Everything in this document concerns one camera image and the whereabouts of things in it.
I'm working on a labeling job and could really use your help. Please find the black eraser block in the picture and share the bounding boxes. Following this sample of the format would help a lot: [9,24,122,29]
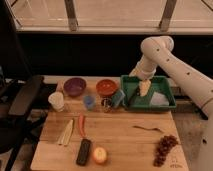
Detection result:
[76,139,91,166]

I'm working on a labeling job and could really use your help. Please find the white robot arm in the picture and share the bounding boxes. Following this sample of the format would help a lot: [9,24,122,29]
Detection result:
[130,36,213,171]

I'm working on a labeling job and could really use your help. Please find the blue plastic cup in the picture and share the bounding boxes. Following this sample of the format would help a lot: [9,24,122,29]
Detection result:
[83,95,95,110]

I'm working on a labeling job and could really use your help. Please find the white plastic cup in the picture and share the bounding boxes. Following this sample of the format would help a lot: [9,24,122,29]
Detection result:
[48,92,64,112]

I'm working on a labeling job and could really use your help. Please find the dark spoon in tray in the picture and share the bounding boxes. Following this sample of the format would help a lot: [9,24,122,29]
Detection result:
[127,86,140,106]

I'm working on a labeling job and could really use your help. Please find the white cloth in tray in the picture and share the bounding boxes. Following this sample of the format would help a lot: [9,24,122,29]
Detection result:
[150,92,169,106]

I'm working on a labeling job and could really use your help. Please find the green plastic tray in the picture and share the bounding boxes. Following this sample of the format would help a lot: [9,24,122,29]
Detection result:
[120,75,176,111]

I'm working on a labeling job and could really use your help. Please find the orange bowl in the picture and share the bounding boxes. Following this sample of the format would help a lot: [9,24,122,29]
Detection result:
[96,79,118,97]

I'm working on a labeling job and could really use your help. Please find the bunch of red grapes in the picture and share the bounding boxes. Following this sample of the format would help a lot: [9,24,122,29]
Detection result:
[153,135,178,167]

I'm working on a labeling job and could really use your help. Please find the purple bowl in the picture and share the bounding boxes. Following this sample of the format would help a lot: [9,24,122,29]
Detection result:
[63,77,86,97]

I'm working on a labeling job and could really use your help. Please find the red chili pepper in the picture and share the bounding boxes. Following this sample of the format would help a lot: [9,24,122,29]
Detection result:
[78,114,86,138]

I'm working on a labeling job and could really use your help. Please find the yellow apple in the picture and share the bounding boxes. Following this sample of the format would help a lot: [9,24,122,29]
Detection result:
[93,147,107,164]

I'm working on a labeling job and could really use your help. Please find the black office chair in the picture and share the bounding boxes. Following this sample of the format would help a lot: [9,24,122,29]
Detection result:
[0,0,46,171]

